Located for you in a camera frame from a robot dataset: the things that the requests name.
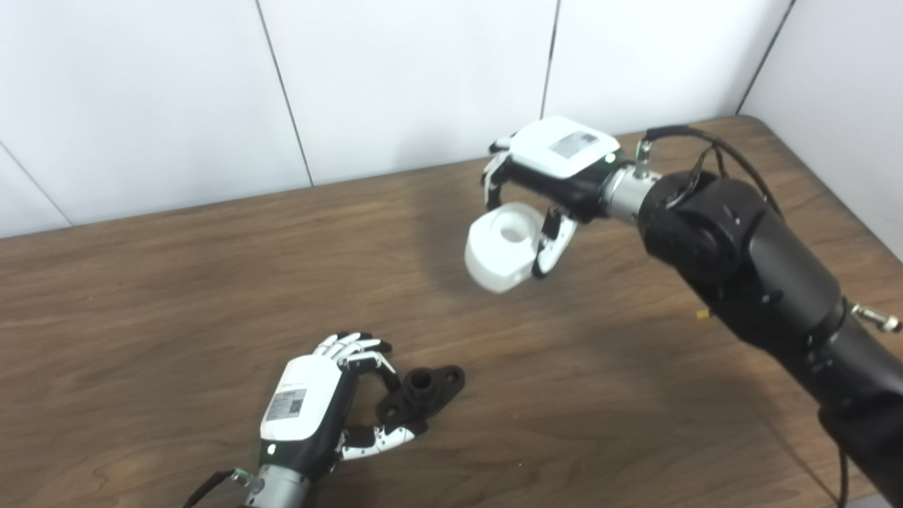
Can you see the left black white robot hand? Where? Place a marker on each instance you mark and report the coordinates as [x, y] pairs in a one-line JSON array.
[[300, 402]]

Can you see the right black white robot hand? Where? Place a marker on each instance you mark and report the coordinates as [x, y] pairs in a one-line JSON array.
[[561, 159]]

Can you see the round white piece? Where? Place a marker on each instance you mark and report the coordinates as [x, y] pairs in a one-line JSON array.
[[504, 250]]

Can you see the black flanged holder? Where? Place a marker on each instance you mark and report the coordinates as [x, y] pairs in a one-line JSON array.
[[423, 391]]

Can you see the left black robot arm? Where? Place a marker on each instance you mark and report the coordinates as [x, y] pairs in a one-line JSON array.
[[275, 487]]

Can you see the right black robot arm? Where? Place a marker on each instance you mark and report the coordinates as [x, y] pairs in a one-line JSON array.
[[762, 268]]

